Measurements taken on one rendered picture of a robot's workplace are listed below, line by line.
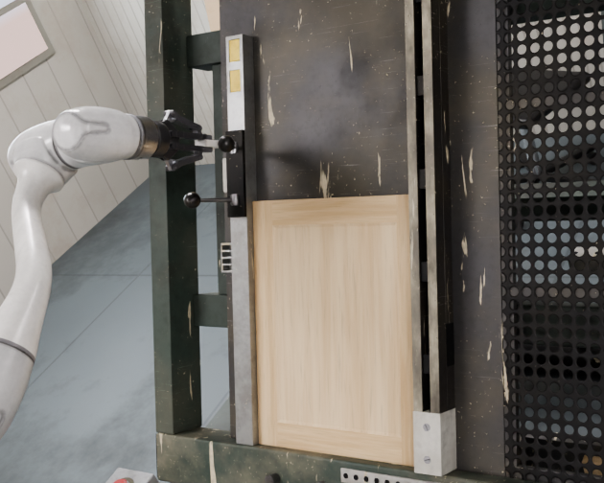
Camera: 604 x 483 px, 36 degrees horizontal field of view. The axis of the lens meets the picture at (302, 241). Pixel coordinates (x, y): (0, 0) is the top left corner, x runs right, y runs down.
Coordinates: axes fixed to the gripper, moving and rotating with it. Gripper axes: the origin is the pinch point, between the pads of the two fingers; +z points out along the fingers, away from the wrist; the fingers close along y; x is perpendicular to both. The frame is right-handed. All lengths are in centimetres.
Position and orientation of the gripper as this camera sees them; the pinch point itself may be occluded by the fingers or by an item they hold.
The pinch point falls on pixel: (210, 144)
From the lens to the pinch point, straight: 205.0
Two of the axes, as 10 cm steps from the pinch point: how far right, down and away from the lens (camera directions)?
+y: 0.2, 10.0, 0.2
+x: 8.2, -0.1, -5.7
